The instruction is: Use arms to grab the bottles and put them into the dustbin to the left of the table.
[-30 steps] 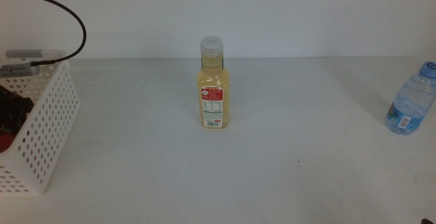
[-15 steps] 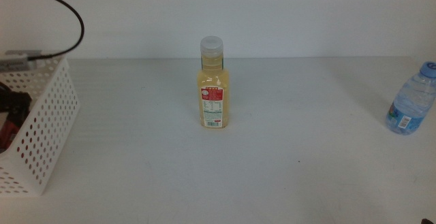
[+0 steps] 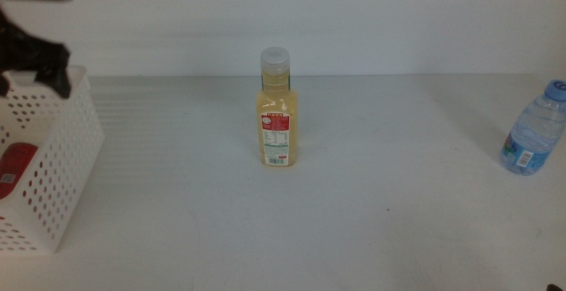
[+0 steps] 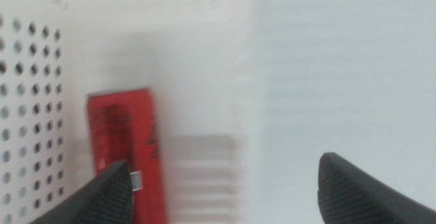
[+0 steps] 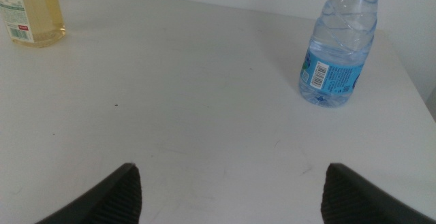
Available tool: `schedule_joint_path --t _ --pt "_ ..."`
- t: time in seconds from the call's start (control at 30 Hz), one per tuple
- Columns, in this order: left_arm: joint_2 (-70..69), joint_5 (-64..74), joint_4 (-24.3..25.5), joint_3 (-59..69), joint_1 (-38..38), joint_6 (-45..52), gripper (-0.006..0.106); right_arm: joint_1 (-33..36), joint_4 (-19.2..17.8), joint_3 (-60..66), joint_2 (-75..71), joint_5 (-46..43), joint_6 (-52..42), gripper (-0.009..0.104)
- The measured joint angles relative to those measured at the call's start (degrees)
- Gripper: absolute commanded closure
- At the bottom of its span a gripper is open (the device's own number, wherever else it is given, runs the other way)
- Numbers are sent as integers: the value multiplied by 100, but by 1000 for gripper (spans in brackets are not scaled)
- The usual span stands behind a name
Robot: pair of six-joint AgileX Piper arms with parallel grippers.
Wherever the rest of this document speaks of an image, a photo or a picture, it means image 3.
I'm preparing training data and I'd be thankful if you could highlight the yellow juice bottle red label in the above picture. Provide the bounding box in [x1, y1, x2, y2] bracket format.
[255, 46, 298, 167]

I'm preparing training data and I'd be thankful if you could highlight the clear water bottle blue label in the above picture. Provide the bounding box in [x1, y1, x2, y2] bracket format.
[499, 79, 566, 176]

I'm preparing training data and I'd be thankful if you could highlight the red drink can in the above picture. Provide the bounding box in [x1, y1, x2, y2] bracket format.
[0, 142, 40, 202]

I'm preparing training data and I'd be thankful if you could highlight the white perforated plastic basket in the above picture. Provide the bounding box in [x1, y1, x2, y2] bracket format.
[0, 65, 106, 256]

